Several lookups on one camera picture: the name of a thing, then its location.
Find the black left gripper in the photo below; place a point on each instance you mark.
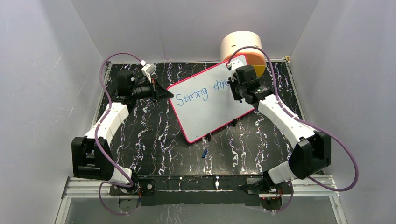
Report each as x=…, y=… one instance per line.
x=161, y=94

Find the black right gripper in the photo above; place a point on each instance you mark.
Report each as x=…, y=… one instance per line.
x=232, y=84

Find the pink-framed whiteboard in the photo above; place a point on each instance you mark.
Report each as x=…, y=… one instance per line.
x=203, y=103

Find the blue marker cap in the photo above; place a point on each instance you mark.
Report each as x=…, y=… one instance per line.
x=204, y=153

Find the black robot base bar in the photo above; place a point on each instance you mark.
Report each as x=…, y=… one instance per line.
x=205, y=189

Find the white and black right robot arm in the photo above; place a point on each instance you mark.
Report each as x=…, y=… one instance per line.
x=311, y=148

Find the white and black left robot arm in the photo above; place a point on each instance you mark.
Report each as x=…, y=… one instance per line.
x=91, y=156

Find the black whiteboard stand clip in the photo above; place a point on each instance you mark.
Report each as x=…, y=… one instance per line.
x=234, y=122
x=208, y=137

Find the cream and orange cylinder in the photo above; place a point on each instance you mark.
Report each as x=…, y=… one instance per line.
x=239, y=39

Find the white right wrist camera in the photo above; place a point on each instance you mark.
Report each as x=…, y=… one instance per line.
x=235, y=65

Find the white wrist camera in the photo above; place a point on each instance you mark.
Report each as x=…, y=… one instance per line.
x=235, y=65
x=147, y=69

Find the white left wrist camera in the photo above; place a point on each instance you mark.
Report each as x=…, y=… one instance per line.
x=147, y=69

